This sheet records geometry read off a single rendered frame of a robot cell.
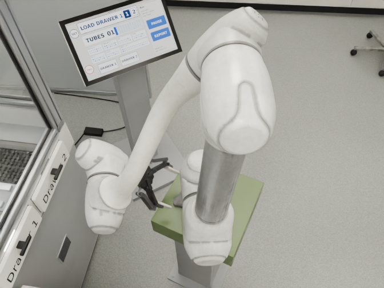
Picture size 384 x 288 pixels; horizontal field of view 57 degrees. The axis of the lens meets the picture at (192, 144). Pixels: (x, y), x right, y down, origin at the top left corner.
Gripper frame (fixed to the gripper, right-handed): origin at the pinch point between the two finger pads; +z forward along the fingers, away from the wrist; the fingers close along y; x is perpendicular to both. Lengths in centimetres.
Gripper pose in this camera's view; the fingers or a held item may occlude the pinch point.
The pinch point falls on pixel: (171, 188)
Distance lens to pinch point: 136.9
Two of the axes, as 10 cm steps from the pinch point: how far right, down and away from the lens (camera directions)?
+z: 6.1, 3.8, 6.9
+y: -2.1, 9.3, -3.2
